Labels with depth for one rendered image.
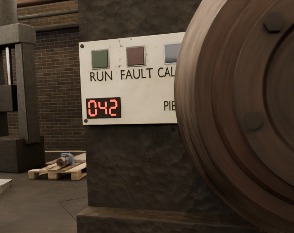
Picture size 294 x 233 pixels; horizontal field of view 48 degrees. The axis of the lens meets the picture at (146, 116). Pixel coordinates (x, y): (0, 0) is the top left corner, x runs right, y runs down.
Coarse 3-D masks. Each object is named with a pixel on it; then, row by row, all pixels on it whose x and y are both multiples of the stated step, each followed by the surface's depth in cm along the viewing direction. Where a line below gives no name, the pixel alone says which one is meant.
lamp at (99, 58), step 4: (92, 52) 71; (96, 52) 71; (100, 52) 70; (104, 52) 70; (92, 56) 71; (96, 56) 71; (100, 56) 70; (104, 56) 70; (92, 60) 71; (96, 60) 71; (100, 60) 70; (104, 60) 70; (92, 64) 71; (96, 64) 71; (100, 64) 71; (104, 64) 70
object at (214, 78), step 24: (240, 0) 48; (264, 0) 45; (216, 24) 49; (240, 24) 46; (216, 48) 49; (240, 48) 46; (216, 72) 48; (216, 96) 48; (216, 120) 49; (216, 144) 50; (240, 144) 47; (240, 168) 49; (264, 168) 47; (264, 192) 49; (288, 192) 46; (288, 216) 48
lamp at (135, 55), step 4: (128, 48) 69; (132, 48) 68; (136, 48) 68; (140, 48) 68; (128, 52) 69; (132, 52) 68; (136, 52) 68; (140, 52) 68; (128, 56) 69; (132, 56) 68; (136, 56) 68; (140, 56) 68; (128, 60) 69; (132, 60) 68; (136, 60) 68; (140, 60) 68; (128, 64) 69; (132, 64) 68; (136, 64) 68; (140, 64) 68
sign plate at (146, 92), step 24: (96, 48) 71; (120, 48) 70; (144, 48) 68; (96, 72) 71; (120, 72) 70; (144, 72) 68; (168, 72) 67; (96, 96) 72; (120, 96) 70; (144, 96) 69; (168, 96) 67; (96, 120) 72; (120, 120) 71; (144, 120) 69; (168, 120) 68
